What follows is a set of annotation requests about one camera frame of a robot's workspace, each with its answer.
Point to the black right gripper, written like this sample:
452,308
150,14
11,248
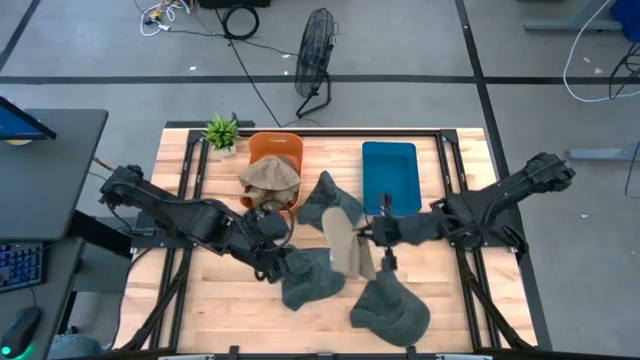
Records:
387,231

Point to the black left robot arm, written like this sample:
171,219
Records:
195,220

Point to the black floor fan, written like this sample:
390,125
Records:
314,50

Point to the dark green cap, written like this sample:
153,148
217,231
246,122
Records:
315,280
390,310
325,200

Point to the black computer mouse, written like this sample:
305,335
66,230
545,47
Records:
20,330

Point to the blue bin on floor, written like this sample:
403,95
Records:
631,15

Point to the small green potted plant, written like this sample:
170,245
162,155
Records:
222,133

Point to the black box on floor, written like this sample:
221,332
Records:
232,3

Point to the blue plastic bin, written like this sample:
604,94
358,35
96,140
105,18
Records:
390,170

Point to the black keyboard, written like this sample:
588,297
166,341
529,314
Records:
20,265

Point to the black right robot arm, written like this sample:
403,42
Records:
520,185

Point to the grey desk leg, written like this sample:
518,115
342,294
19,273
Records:
565,24

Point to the orange plastic bin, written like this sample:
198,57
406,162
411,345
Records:
280,142

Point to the grey desk foot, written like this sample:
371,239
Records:
600,152

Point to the computer monitor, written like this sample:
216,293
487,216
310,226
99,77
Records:
17,125

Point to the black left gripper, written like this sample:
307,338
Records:
267,230

